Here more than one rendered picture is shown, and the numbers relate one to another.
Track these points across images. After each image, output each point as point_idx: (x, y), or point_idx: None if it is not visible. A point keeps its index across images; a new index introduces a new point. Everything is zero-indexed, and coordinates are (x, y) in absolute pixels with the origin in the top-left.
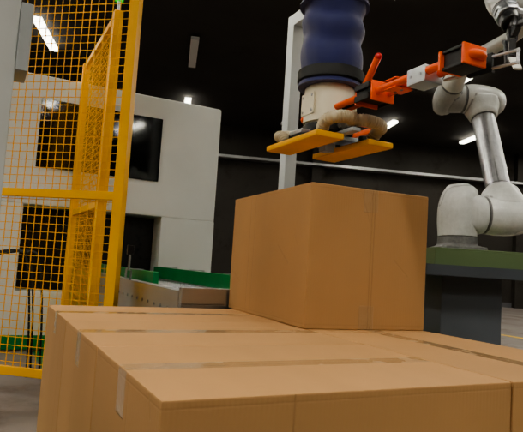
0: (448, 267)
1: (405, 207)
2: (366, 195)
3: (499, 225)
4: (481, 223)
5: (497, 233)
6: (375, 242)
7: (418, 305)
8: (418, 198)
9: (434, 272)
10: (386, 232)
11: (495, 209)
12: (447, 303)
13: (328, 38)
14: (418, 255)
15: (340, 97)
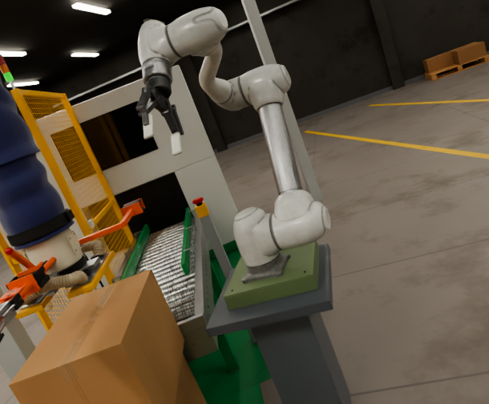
0: (226, 327)
1: (103, 361)
2: (60, 371)
3: (287, 246)
4: (268, 250)
5: (293, 248)
6: (89, 398)
7: None
8: (111, 349)
9: (215, 333)
10: (94, 388)
11: (276, 234)
12: (259, 332)
13: (1, 212)
14: (135, 389)
15: (40, 255)
